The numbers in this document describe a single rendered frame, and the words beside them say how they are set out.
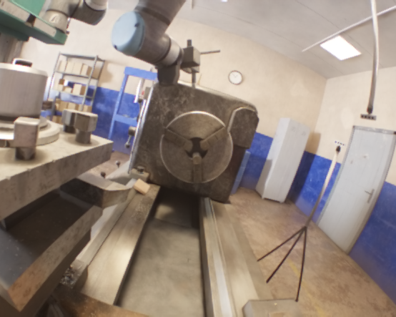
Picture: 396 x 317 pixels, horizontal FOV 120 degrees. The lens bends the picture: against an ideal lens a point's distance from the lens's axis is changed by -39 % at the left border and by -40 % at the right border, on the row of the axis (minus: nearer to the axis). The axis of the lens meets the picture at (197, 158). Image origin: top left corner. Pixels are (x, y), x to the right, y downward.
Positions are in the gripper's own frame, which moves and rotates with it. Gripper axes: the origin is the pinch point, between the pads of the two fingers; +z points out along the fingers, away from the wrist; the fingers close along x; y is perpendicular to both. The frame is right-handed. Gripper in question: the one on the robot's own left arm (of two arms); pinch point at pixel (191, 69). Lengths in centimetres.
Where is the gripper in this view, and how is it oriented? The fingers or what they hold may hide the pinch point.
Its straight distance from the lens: 67.8
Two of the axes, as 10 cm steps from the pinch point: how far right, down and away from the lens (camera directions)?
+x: -9.2, -0.5, 3.8
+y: -0.2, -9.9, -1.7
